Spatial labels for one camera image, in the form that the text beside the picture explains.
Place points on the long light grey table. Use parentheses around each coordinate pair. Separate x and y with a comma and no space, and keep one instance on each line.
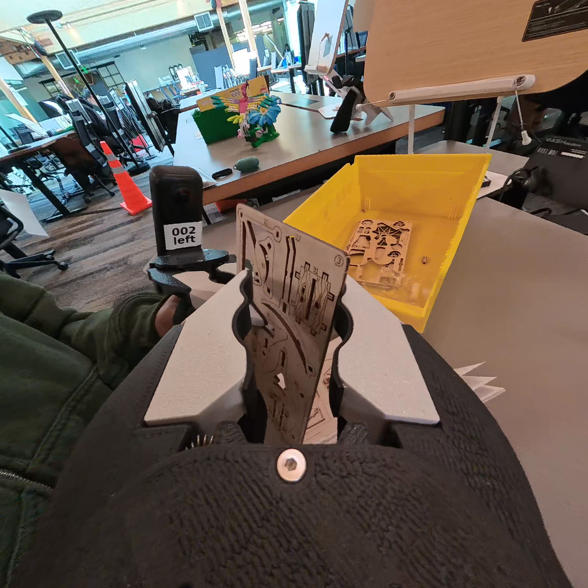
(298,142)

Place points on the black curved stand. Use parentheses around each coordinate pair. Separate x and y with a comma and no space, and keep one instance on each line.
(345,115)

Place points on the green oval pouch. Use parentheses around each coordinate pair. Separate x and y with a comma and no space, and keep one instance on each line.
(248,164)

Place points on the green storage bin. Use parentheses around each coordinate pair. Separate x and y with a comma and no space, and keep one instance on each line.
(211,126)

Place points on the wooden office desk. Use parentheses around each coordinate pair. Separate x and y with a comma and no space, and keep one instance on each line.
(32,149)

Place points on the black monitor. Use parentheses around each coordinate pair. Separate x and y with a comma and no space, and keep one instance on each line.
(144,115)

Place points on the orange crate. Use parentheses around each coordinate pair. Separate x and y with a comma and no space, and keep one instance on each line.
(229,205)

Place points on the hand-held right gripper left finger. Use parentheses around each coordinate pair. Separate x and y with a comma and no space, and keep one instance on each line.
(193,367)

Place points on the white angled stand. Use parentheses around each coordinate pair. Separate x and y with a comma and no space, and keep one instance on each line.
(374,112)

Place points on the person's left hand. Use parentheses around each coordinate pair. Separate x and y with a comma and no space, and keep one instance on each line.
(164,319)

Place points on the black equipment case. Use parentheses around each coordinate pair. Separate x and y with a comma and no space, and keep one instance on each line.
(565,183)

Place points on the white instruction booklet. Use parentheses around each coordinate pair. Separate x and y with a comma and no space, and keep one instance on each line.
(480,383)

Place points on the yellow storage bin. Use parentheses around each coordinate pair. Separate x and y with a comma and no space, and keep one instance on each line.
(321,216)

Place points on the black floor lamp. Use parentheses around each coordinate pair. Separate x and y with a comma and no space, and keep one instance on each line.
(44,17)

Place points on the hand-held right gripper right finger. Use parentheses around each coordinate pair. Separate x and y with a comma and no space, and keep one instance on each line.
(381,367)

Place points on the black office chair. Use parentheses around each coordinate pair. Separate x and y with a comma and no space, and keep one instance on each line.
(13,239)

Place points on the colourful toy bird model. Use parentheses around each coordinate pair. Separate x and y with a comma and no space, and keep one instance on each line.
(252,115)

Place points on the white board stand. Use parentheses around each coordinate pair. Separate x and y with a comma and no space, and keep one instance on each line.
(459,89)

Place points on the white tilted board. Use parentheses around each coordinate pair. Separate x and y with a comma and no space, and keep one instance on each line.
(328,27)

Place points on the clear plastic wrap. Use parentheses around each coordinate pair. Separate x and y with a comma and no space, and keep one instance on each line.
(413,298)

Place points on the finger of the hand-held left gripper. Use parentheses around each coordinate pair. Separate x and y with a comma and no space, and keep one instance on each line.
(228,266)
(204,291)

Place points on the green zip jacket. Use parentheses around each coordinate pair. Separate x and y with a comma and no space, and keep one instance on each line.
(36,367)

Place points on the person's left forearm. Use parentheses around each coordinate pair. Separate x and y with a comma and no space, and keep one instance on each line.
(124,330)

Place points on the orange traffic cone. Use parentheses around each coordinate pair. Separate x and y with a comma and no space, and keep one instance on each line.
(126,188)

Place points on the grey desk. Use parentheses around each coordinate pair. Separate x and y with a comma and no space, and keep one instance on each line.
(505,298)

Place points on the light wood tilted board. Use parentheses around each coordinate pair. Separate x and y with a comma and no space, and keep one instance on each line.
(436,46)

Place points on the white paper sheet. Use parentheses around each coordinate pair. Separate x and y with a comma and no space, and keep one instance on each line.
(20,211)

